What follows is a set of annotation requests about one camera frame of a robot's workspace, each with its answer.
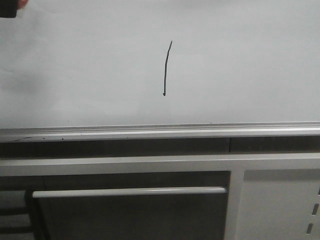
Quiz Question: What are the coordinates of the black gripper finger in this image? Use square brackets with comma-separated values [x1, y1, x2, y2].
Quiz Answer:
[0, 0, 19, 18]

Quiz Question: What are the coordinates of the red round magnet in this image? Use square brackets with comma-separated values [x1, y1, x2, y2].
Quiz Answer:
[17, 0, 29, 10]

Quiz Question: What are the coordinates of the white rounded rail bar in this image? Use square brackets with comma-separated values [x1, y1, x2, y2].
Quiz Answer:
[32, 186, 228, 199]

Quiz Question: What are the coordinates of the white whiteboard with aluminium frame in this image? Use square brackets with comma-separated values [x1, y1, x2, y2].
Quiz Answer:
[0, 0, 320, 143]

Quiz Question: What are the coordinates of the white metal frame rack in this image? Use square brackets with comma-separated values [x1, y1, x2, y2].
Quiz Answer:
[0, 152, 320, 240]

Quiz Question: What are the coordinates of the dark chair back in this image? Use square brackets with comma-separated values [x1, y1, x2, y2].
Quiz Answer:
[0, 190, 35, 240]

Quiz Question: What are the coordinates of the black marker stroke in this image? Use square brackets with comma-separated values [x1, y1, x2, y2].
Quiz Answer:
[162, 40, 173, 97]

